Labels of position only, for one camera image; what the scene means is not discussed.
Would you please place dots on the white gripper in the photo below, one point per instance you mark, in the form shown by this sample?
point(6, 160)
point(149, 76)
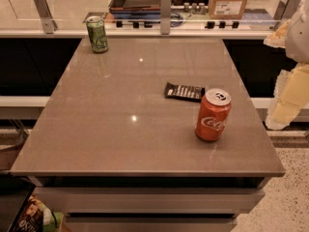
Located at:
point(298, 38)

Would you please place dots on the red coca-cola can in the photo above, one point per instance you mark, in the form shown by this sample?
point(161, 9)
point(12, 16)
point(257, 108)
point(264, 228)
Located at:
point(213, 114)

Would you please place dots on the black rxbar chocolate wrapper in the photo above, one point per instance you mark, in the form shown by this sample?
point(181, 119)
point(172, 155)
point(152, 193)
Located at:
point(184, 92)

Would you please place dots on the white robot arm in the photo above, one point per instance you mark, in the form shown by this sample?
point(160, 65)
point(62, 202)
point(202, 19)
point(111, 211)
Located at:
point(290, 92)

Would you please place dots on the green soda can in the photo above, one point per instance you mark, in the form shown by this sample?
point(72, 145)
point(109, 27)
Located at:
point(97, 35)

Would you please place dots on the cardboard box with label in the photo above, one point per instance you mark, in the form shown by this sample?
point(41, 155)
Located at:
point(226, 9)

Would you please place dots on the grey table drawer unit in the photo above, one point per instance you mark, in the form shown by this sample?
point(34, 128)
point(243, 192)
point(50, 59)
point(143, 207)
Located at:
point(150, 209)

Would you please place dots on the snack bag under table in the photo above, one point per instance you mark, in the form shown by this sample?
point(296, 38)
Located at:
point(32, 217)

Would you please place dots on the dark box at left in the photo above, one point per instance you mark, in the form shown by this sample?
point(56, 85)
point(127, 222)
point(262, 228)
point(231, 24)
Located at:
point(14, 194)

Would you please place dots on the right metal glass bracket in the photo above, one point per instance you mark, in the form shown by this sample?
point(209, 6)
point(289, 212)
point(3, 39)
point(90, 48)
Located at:
point(285, 10)

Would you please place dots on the metal glass bracket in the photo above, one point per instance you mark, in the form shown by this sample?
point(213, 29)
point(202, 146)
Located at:
point(165, 14)
point(285, 10)
point(49, 25)

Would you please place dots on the middle metal glass bracket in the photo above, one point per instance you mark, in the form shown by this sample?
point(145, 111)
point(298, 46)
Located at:
point(165, 14)

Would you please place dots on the left metal glass bracket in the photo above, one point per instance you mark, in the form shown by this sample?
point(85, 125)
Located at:
point(49, 25)

